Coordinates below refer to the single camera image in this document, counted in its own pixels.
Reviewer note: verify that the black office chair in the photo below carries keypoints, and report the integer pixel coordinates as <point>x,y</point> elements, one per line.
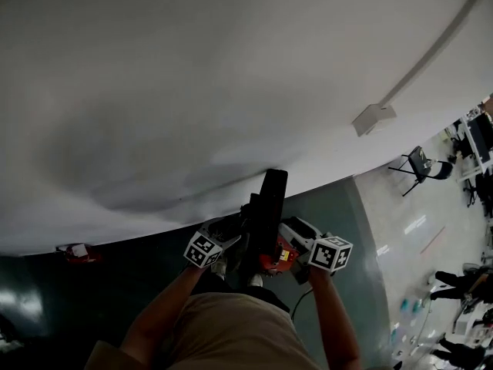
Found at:
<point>481,187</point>

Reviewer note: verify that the person's left forearm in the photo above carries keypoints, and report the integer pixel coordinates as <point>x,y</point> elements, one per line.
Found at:
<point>165,310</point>

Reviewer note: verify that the white wall junction box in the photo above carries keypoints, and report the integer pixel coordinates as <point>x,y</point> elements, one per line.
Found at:
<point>373,118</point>

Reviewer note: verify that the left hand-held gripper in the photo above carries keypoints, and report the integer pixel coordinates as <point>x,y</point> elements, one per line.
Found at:
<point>202,249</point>

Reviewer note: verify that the person's right forearm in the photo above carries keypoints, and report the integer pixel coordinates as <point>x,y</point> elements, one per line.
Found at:
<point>333,314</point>

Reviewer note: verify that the red fire extinguisher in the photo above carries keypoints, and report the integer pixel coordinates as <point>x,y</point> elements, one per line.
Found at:
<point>82,256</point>

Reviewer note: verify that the person's right white shoe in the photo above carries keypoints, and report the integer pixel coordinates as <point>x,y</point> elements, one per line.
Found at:
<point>256,280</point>

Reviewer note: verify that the white office desk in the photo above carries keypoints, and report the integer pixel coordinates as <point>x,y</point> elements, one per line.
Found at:
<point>471,139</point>

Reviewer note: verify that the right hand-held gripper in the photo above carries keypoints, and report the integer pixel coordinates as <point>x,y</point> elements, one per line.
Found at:
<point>329,254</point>

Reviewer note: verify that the person's left white shoe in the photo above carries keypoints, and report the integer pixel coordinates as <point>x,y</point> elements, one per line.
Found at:
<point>219,268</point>

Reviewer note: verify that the red vacuum cleaner body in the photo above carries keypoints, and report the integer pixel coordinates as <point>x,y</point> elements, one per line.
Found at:
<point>287,256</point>

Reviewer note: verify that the small white box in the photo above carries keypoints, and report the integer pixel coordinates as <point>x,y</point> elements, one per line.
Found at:
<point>77,249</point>

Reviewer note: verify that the small teal object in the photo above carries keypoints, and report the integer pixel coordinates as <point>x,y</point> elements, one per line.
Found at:
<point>416,307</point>
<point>404,305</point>

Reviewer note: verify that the person's beige shirt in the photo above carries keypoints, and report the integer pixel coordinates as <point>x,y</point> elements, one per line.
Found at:
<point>231,337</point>

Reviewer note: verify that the person's white shoe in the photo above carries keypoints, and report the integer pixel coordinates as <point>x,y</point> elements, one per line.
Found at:
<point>256,280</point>
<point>219,268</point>

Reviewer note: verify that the black folding chair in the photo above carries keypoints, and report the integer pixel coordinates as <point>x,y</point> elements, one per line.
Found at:
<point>418,164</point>

